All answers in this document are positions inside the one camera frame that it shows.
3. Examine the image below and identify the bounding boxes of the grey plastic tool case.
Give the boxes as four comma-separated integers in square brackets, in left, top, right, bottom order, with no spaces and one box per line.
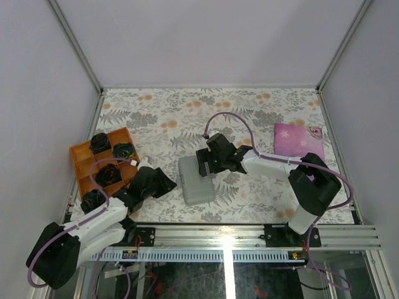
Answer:
[178,156,216,206]

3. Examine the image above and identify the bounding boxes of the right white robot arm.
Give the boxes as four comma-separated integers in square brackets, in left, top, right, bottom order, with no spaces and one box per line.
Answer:
[196,133,342,246]

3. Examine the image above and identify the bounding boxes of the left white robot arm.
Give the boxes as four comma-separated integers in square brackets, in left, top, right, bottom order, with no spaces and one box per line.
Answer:
[26,166,177,289]

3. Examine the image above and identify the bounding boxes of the black orange rolled belt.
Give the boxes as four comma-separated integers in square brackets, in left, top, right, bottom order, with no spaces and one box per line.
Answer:
[95,164,122,187]

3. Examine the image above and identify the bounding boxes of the black rolled belt front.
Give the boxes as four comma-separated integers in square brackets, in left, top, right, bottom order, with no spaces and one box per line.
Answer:
[80,189,105,214]

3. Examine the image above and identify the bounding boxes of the orange wooden divided tray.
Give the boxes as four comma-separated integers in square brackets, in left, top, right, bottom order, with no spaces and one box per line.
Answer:
[69,127,140,197]

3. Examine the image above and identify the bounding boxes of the purple folded cloth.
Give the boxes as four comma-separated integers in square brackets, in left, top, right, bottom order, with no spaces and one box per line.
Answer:
[274,123,325,161]

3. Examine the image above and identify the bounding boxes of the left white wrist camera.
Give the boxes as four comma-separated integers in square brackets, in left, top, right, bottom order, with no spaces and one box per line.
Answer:
[136,156,153,170]

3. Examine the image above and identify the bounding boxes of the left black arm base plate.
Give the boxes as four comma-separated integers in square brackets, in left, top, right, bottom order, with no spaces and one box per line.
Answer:
[122,227,156,247]

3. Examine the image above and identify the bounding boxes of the aluminium front rail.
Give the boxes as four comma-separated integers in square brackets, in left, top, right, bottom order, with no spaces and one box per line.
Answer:
[137,223,382,251]

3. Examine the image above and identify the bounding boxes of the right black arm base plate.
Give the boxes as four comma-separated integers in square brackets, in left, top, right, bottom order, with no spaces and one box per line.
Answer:
[258,224,322,248]

